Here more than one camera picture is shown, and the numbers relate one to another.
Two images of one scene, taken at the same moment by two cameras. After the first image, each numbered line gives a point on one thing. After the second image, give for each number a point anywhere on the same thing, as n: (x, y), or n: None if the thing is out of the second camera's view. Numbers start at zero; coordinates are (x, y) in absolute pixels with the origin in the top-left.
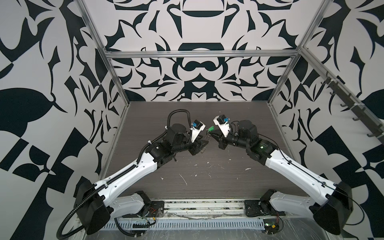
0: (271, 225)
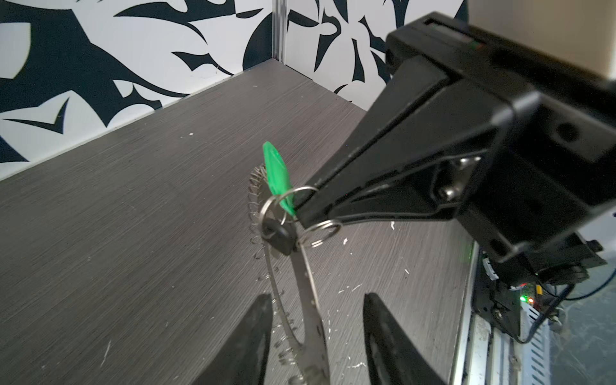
0: (537, 297)
